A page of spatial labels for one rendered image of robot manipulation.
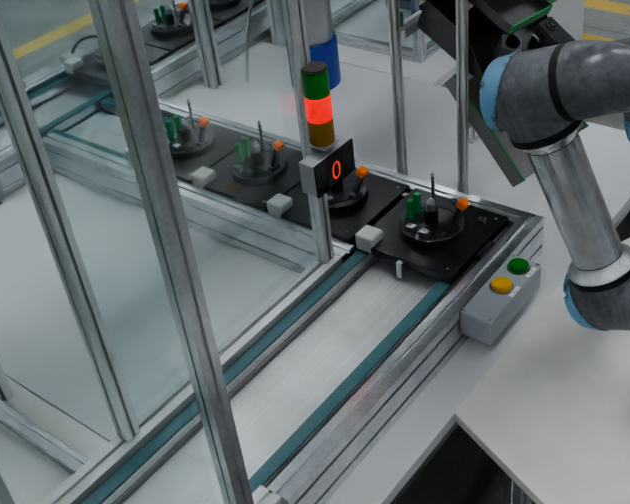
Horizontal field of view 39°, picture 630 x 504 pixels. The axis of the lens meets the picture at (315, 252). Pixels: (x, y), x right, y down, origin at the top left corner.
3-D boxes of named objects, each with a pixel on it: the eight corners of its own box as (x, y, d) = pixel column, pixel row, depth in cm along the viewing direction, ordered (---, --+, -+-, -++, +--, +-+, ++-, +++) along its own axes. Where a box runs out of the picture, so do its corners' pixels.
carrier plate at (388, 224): (508, 224, 196) (508, 216, 195) (451, 284, 182) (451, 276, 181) (415, 194, 209) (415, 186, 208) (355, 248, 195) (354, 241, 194)
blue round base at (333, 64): (351, 77, 280) (346, 32, 271) (320, 98, 271) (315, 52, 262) (311, 67, 288) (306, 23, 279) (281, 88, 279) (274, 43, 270)
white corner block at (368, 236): (384, 244, 195) (383, 229, 193) (372, 255, 193) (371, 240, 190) (367, 237, 198) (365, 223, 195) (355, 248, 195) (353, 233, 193)
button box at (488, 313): (540, 286, 186) (542, 263, 183) (490, 346, 174) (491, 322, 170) (510, 275, 190) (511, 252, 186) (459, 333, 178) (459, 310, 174)
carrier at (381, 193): (410, 192, 210) (407, 146, 202) (350, 247, 196) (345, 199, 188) (328, 166, 223) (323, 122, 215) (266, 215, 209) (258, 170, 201)
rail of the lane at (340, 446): (542, 253, 201) (544, 213, 195) (295, 538, 149) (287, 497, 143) (519, 245, 204) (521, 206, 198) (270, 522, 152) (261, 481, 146)
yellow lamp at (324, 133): (340, 137, 172) (338, 115, 169) (324, 149, 169) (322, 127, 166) (320, 131, 175) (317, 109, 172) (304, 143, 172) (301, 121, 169)
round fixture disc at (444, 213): (476, 221, 195) (476, 214, 194) (442, 256, 187) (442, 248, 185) (422, 204, 202) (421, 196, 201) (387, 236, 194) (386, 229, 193)
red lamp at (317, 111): (338, 114, 169) (335, 91, 166) (322, 126, 166) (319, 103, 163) (317, 108, 172) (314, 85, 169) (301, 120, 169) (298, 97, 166)
